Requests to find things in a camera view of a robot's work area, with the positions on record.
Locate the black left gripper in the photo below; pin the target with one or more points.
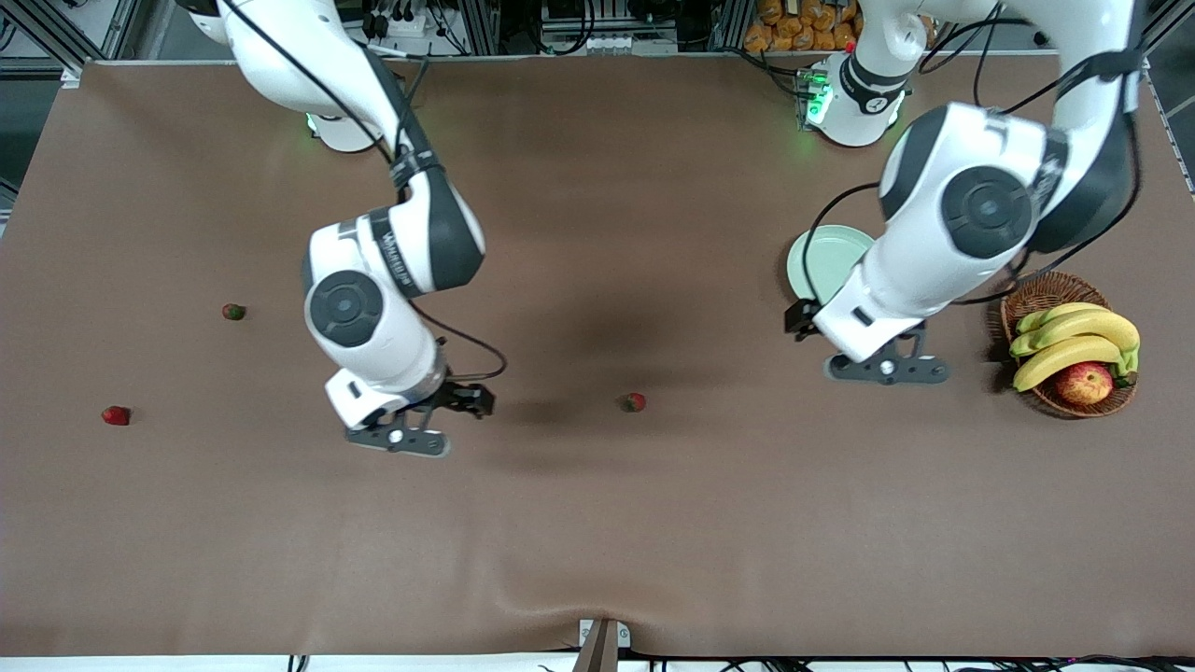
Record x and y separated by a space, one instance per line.
799 317

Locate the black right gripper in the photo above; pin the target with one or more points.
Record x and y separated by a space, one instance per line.
457 395

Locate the red strawberry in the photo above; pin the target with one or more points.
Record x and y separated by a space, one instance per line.
116 415
233 312
633 402

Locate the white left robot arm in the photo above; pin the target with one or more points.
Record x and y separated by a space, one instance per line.
971 215

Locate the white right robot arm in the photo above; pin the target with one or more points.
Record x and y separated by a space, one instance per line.
373 308

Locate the light green round plate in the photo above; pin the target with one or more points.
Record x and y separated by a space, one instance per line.
822 261

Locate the table cover cloth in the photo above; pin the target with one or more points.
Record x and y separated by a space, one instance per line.
597 541

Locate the brown wicker basket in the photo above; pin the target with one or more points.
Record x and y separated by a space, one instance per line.
1055 294

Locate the yellow banana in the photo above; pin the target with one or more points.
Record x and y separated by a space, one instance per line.
1074 310
1064 356
1092 327

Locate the red apple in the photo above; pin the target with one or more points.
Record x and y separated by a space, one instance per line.
1083 384

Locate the bag of orange buns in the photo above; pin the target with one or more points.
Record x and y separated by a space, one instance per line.
803 28

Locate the white socket bar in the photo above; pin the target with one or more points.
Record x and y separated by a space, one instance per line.
607 43

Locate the white power strip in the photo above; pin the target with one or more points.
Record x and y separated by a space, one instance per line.
420 25

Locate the grey metal pole bracket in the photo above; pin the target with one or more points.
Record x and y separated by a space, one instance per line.
602 649

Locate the aluminium frame post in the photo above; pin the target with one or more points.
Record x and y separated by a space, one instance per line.
481 28

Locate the aluminium frame profile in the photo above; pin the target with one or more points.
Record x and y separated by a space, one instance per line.
121 28

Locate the white table corner bracket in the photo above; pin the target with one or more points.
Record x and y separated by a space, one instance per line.
71 76

